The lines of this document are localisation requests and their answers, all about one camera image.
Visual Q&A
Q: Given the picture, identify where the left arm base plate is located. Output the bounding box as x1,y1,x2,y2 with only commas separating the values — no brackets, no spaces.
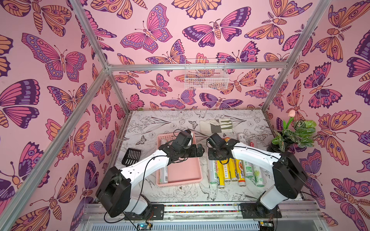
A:
124,204,165,221

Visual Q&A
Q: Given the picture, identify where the folded beige green cloth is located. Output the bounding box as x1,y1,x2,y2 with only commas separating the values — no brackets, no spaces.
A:
199,118,233,134

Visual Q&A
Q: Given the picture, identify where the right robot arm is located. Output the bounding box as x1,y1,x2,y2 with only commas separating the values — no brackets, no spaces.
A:
207,138,307,210

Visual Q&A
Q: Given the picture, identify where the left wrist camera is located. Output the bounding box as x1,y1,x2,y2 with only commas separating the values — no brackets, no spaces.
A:
173,130,194,149

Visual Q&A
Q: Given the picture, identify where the white green plastic wrap roll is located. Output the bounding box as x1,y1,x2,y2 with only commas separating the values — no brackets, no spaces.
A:
237,133,254,179
208,160,218,184

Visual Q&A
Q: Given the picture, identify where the white wire wall basket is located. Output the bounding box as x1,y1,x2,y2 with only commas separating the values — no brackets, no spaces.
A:
183,62,229,90

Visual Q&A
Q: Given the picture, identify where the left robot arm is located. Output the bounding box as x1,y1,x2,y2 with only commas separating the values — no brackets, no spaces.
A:
96,135,205,218

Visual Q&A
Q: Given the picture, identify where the aluminium front rail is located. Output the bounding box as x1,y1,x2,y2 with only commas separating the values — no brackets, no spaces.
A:
83,202,324,223

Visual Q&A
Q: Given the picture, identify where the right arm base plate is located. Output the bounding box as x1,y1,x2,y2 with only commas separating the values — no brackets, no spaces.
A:
238,202,282,219

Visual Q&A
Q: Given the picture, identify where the potted green plant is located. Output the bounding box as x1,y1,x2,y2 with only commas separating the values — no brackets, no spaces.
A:
267,110,317,154

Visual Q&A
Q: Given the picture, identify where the yellow plastic wrap roll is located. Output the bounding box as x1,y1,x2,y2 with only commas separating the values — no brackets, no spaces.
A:
228,158,238,182
216,162,225,189
218,159,231,184
235,159,246,187

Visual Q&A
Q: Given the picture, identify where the white red-label wrap roll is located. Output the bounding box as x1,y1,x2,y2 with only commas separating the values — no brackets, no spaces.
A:
249,139,265,187

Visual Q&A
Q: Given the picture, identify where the pink perforated plastic basket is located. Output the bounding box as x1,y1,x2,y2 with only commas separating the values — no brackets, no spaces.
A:
156,133,203,187

